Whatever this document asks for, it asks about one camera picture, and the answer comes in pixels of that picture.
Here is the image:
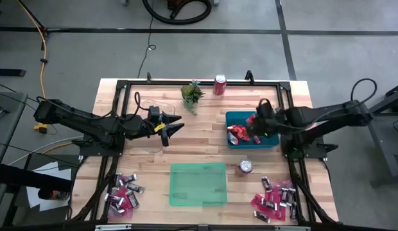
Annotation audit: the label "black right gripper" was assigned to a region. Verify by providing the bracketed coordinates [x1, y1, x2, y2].
[245, 108, 284, 139]

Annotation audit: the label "black aluminium table frame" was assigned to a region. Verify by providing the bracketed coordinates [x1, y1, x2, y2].
[67, 78, 338, 231]

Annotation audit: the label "small green succulent plant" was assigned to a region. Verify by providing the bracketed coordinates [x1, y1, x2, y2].
[180, 79, 205, 116]

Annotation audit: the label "red soda can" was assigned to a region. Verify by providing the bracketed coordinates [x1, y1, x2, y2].
[213, 74, 228, 96]

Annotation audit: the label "black slanted beam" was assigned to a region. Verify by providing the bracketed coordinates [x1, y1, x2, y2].
[0, 163, 74, 193]

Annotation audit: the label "yellow plug block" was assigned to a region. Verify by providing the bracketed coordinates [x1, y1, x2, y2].
[33, 121, 49, 134]

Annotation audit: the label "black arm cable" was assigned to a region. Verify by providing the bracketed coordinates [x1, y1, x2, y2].
[350, 78, 378, 104]
[134, 91, 152, 114]

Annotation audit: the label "grey desk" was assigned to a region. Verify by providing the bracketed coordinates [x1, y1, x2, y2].
[0, 91, 29, 180]

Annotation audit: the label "orange and grey tool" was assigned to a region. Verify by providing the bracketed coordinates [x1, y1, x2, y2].
[37, 188, 71, 201]

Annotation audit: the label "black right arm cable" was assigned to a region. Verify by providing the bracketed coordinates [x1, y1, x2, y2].
[350, 78, 378, 104]

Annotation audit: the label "blue plastic bin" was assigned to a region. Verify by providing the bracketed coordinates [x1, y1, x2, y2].
[225, 111, 280, 150]

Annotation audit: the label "flat black bar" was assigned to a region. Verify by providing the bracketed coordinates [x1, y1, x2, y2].
[0, 68, 27, 78]

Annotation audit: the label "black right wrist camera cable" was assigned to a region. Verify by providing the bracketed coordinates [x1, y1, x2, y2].
[257, 98, 273, 110]

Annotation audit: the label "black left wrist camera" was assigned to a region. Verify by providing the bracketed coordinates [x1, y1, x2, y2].
[148, 105, 162, 123]

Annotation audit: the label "black desk frame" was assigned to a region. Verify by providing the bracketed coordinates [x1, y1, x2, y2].
[367, 81, 398, 187]

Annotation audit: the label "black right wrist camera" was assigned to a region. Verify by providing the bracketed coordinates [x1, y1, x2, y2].
[255, 98, 274, 119]

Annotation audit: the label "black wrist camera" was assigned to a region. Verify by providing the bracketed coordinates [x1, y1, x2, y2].
[255, 98, 274, 119]
[148, 105, 162, 123]

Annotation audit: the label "black tripod legs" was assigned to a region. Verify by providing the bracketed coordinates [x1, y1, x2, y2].
[17, 0, 51, 52]

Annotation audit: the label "black corrugated hose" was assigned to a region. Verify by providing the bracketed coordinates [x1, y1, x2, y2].
[141, 0, 213, 26]

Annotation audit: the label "yellow extension cord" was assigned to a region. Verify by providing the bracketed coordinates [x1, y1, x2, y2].
[17, 0, 49, 97]

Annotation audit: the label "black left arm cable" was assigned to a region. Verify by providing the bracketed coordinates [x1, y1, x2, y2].
[134, 91, 152, 114]

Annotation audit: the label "white paper sheet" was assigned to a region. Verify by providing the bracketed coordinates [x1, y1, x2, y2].
[25, 161, 73, 212]

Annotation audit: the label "silver metal bracket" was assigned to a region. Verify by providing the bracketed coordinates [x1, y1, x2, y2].
[274, 226, 311, 231]
[94, 224, 132, 231]

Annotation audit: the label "maroon soda can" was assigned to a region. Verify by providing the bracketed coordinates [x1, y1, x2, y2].
[236, 158, 254, 177]

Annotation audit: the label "thin black floor cable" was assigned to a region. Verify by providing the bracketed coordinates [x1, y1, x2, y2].
[137, 9, 157, 80]

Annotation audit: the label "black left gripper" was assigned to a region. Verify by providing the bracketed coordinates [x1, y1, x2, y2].
[142, 112, 186, 148]

